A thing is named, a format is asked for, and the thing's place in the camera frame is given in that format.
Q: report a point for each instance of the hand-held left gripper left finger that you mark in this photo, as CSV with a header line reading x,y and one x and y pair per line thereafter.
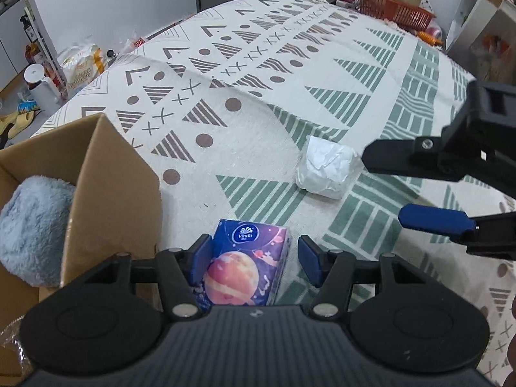
x,y
201,256

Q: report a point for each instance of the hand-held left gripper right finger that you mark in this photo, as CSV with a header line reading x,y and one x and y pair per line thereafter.
x,y
312,260

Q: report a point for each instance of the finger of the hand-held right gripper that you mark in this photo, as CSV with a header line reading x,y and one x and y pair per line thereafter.
x,y
435,219
403,157

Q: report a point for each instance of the purple planet-print tissue pack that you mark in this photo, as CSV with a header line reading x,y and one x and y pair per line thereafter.
x,y
238,274

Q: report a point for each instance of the white packet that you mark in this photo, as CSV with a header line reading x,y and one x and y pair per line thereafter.
x,y
326,169

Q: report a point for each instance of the brown cardboard box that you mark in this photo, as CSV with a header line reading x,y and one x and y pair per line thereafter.
x,y
117,193

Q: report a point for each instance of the grey plush toy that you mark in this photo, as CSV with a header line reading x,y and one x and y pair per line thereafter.
x,y
32,229

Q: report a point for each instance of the orange packet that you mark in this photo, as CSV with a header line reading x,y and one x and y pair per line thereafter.
x,y
430,37

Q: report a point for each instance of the white desk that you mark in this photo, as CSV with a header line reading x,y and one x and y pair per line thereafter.
x,y
483,12

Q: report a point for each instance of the patterned fringed blanket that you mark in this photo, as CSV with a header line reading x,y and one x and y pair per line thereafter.
x,y
258,129

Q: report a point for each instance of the red plastic basket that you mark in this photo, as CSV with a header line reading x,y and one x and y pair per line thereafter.
x,y
395,8

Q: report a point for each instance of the red-print plastic bag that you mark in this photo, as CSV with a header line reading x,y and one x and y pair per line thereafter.
x,y
137,43

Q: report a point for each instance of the bread bag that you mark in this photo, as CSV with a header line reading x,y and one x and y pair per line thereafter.
x,y
80,67

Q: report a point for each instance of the yellow slippers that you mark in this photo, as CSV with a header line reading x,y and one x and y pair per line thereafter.
x,y
16,123

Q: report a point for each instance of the blue floor packet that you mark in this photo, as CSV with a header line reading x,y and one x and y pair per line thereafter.
x,y
28,107

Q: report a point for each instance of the white kettle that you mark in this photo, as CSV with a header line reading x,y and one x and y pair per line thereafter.
x,y
38,84

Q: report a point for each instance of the white slim rack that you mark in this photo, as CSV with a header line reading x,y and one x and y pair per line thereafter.
x,y
40,36

